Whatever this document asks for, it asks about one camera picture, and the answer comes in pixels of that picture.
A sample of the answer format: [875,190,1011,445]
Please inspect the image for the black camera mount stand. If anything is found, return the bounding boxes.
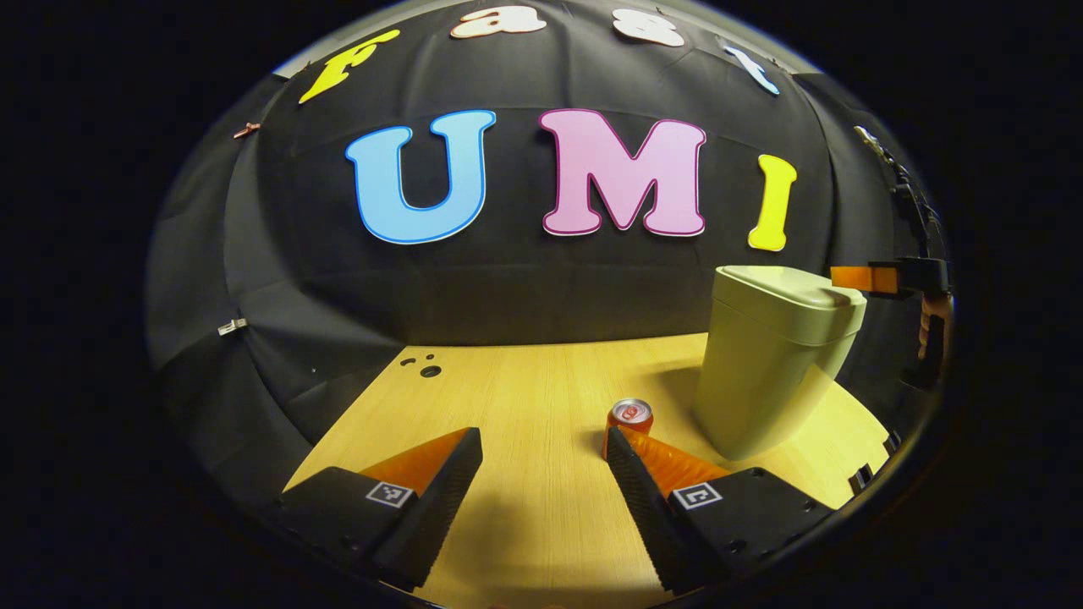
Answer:
[853,125,947,259]

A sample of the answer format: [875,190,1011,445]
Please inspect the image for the black backdrop cloth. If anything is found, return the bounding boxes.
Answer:
[144,0,953,500]

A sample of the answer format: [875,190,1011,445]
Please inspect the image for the wooden desktop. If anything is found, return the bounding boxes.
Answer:
[283,332,893,609]

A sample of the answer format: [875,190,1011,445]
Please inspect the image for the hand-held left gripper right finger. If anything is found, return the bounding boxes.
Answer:
[606,425,847,597]

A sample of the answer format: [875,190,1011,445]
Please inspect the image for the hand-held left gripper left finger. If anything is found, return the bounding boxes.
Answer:
[279,427,483,593]

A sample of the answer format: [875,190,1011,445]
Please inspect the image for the pale green desktop garbage bin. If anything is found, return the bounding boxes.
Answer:
[692,265,868,462]

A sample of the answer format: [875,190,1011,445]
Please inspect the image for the orange pop can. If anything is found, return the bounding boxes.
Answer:
[602,398,654,462]

